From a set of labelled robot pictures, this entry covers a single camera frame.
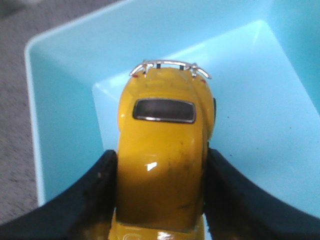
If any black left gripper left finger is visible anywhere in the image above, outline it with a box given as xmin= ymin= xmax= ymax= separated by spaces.
xmin=0 ymin=150 xmax=117 ymax=240

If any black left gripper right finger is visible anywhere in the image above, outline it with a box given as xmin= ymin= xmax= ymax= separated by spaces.
xmin=204 ymin=148 xmax=320 ymax=240

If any yellow toy beetle car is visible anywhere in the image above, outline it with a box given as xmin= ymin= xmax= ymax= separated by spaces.
xmin=109 ymin=60 xmax=216 ymax=240

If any light blue box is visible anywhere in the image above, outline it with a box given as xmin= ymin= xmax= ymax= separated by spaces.
xmin=25 ymin=0 xmax=320 ymax=216

